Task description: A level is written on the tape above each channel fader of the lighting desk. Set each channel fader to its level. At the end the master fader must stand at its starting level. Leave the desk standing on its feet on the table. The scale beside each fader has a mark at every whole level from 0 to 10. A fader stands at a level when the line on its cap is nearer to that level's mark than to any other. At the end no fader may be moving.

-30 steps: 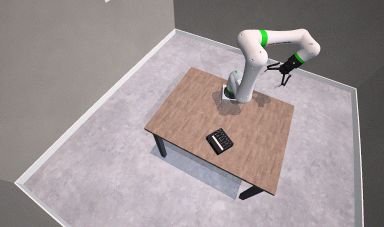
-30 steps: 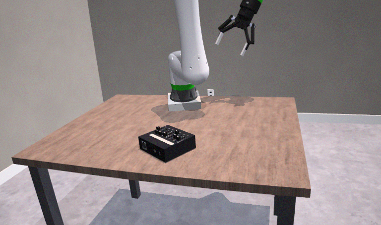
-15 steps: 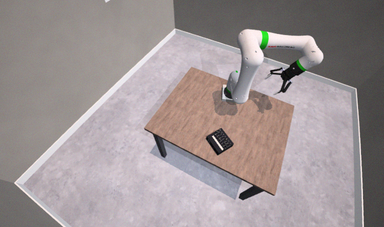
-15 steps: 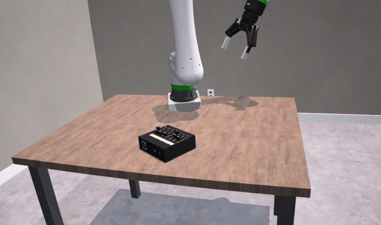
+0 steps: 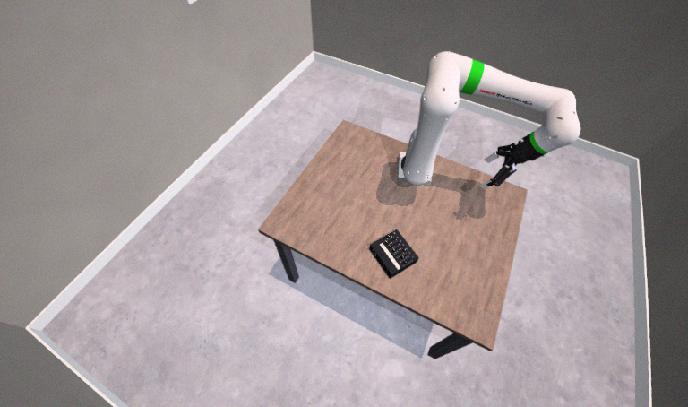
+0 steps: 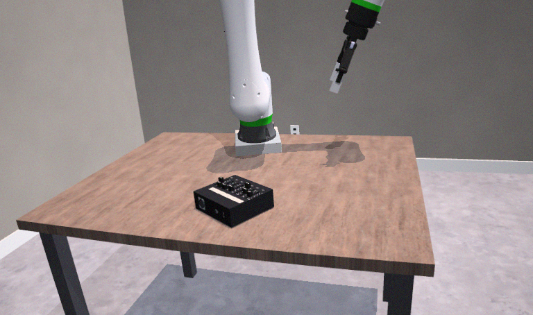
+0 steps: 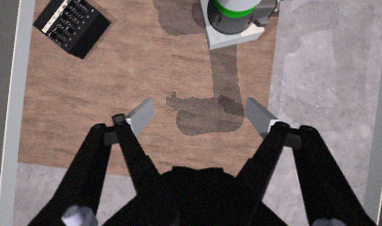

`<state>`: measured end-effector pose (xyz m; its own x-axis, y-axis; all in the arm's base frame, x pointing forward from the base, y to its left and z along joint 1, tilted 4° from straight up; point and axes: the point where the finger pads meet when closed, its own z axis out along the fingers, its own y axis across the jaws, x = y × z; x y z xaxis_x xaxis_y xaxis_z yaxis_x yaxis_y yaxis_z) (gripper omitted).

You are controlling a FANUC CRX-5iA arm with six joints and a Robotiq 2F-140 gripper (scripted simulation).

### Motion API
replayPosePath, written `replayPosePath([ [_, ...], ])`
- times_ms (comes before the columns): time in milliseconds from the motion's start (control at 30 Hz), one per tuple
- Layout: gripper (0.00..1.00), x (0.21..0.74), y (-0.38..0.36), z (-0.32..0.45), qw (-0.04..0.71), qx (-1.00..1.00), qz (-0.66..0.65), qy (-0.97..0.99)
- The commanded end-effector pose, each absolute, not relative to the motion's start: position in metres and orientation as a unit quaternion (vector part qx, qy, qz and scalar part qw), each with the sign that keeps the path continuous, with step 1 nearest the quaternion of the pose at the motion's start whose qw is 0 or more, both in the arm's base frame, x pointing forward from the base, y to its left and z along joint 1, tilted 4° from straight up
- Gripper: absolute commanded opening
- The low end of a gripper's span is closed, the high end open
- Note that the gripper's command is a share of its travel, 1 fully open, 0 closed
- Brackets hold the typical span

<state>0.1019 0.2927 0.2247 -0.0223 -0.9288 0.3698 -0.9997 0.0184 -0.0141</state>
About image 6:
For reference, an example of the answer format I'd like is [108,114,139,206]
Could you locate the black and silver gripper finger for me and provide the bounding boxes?
[330,46,344,81]
[330,41,357,93]

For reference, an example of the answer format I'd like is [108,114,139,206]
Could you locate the black lighting desk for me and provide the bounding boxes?
[194,175,274,228]

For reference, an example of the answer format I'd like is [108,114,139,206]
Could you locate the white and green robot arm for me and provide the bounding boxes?
[219,0,384,144]

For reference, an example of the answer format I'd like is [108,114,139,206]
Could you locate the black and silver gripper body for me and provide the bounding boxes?
[343,22,369,42]

